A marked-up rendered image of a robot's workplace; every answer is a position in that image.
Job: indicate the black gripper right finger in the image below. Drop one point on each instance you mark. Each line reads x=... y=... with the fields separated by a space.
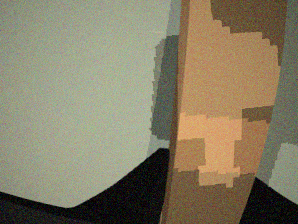
x=265 y=206

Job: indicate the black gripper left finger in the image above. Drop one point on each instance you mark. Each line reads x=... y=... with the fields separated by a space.
x=136 y=199

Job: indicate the long wooden rail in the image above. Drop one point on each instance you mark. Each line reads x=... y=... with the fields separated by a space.
x=228 y=62

